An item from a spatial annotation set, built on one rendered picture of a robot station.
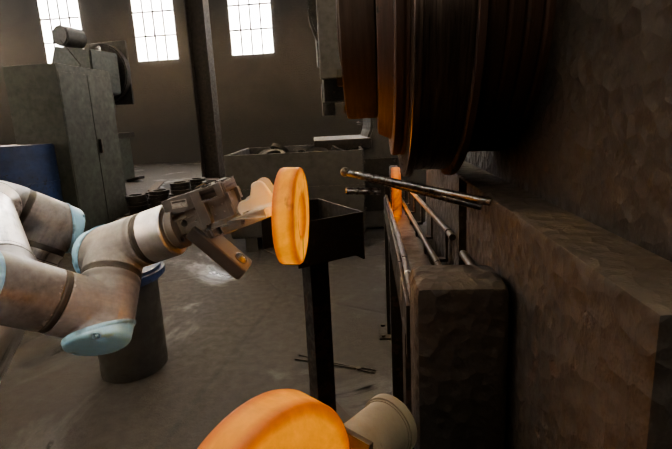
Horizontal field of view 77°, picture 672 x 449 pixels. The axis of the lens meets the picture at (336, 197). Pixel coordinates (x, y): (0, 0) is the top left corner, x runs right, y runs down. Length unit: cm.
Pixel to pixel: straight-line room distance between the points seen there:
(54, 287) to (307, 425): 45
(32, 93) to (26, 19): 986
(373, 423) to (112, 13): 1251
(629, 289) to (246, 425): 25
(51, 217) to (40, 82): 299
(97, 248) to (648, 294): 71
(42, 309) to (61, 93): 346
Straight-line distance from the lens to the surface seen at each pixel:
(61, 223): 124
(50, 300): 69
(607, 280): 32
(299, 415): 34
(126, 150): 862
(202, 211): 70
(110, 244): 77
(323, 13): 334
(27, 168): 401
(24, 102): 427
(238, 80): 1123
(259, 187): 68
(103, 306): 72
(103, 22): 1283
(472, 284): 48
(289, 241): 63
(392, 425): 46
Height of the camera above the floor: 98
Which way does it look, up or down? 11 degrees down
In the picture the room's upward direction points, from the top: 3 degrees counter-clockwise
